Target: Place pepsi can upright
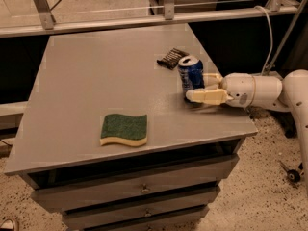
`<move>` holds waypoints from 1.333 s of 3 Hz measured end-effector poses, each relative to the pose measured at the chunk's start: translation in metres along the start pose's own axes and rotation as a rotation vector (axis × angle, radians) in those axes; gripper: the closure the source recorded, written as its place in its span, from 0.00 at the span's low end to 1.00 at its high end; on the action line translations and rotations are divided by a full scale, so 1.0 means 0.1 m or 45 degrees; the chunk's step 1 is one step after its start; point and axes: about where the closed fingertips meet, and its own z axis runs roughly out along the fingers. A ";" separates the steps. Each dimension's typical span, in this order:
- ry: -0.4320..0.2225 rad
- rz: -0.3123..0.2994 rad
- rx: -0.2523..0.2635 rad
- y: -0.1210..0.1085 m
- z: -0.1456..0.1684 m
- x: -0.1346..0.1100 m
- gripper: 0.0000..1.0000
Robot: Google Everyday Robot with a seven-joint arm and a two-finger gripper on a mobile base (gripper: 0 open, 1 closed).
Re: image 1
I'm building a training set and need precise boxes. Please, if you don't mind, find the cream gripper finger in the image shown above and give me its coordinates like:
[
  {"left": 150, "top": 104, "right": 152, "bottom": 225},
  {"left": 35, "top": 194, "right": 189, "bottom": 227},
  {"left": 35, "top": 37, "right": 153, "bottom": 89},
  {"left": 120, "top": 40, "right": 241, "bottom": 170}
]
[
  {"left": 186, "top": 89, "right": 233, "bottom": 105},
  {"left": 203, "top": 73, "right": 223, "bottom": 89}
]

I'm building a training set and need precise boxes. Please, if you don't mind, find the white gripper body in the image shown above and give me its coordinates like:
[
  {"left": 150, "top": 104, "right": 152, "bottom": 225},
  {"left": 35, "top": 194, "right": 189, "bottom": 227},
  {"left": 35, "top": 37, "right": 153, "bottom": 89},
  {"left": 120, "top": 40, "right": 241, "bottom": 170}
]
[{"left": 221, "top": 73, "right": 255, "bottom": 108}]

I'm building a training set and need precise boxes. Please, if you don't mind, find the blue pepsi can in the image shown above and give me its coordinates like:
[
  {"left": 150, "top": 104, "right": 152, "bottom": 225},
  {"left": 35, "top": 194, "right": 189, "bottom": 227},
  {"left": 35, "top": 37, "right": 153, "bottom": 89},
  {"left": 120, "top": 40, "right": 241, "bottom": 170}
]
[{"left": 178, "top": 55, "right": 205, "bottom": 94}]

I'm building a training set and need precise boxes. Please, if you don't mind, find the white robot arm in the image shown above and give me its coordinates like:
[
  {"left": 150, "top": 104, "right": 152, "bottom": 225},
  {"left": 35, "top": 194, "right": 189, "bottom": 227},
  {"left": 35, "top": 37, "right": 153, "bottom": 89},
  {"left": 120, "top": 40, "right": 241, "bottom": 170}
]
[{"left": 186, "top": 69, "right": 308, "bottom": 187}]

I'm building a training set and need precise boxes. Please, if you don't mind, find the black snack packet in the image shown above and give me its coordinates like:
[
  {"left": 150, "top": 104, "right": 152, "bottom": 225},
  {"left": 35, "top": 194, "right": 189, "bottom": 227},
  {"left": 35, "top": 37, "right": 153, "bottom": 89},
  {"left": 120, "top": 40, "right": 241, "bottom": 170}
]
[{"left": 157, "top": 48, "right": 188, "bottom": 70}]

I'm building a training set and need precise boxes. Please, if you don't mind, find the green yellow sponge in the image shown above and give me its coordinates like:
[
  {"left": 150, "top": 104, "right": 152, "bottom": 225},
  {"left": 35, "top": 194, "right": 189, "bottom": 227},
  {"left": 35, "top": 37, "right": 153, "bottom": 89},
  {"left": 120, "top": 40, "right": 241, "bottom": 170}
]
[{"left": 100, "top": 114, "right": 147, "bottom": 147}]

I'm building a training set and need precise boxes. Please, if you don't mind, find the black caster wheel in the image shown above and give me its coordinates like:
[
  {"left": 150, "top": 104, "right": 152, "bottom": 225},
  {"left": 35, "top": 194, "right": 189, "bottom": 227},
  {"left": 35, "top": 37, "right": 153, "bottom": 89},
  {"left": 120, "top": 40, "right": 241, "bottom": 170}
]
[{"left": 279, "top": 161, "right": 304, "bottom": 183}]

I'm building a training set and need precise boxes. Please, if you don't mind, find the grey drawer cabinet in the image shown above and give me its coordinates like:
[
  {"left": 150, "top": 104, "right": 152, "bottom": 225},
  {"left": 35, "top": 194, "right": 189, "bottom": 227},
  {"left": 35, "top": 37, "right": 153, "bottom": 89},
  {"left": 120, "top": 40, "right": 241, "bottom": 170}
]
[{"left": 5, "top": 25, "right": 256, "bottom": 231}]

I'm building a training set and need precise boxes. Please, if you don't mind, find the shoe tip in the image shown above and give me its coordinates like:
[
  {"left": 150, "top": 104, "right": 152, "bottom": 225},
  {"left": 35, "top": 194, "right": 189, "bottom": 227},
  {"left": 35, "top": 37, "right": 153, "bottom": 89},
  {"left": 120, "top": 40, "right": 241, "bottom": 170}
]
[{"left": 0, "top": 218, "right": 19, "bottom": 231}]

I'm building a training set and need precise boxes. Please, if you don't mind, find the metal railing frame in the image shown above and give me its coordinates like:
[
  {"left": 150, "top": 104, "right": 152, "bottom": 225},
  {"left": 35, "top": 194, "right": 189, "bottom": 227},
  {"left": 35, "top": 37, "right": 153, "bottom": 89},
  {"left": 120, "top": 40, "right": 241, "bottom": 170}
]
[{"left": 0, "top": 0, "right": 307, "bottom": 38}]

